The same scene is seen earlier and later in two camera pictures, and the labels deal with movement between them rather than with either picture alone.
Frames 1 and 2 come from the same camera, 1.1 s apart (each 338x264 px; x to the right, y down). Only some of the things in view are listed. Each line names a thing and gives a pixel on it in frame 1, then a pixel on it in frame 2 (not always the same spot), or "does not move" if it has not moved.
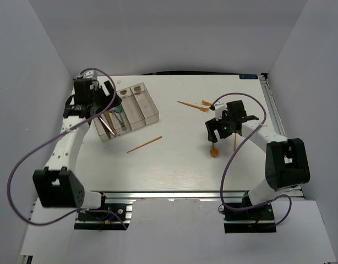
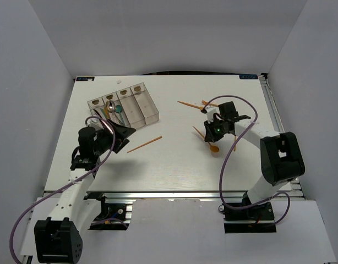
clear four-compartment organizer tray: (137, 109) does not move
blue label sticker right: (249, 77) does not move
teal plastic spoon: (119, 109) does not move
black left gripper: (107, 99) -> (125, 132)
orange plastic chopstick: (154, 139) does not move
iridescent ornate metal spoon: (112, 110) -> (118, 115)
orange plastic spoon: (214, 152) -> (213, 148)
